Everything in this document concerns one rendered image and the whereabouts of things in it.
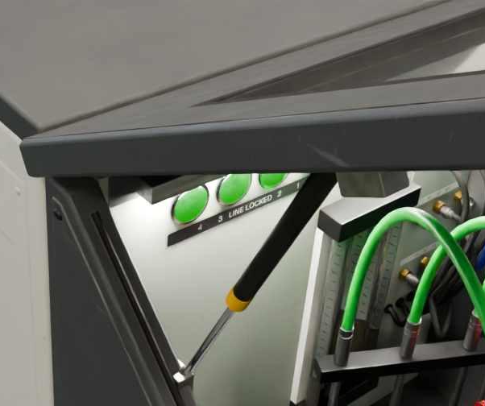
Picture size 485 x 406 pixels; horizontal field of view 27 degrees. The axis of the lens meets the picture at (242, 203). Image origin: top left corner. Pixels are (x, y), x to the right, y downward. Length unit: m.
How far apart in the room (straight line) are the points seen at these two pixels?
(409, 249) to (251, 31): 0.45
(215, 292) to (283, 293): 0.13
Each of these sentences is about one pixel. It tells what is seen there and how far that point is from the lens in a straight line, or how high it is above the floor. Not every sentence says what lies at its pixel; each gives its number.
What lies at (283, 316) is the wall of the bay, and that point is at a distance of 1.30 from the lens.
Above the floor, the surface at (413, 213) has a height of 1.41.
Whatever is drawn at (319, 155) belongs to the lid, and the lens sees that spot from 0.60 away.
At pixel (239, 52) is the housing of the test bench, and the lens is 1.10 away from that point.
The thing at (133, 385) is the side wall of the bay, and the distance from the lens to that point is 0.97.
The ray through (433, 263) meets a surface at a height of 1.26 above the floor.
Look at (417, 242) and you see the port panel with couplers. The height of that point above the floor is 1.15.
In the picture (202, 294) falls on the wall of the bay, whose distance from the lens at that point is 1.16.
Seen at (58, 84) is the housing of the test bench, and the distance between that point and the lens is 1.02.
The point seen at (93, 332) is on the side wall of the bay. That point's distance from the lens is 1.00.
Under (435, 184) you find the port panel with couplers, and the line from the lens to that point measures 1.40.
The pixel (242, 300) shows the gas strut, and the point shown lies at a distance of 0.81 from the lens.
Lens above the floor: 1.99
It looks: 35 degrees down
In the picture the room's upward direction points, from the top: 6 degrees clockwise
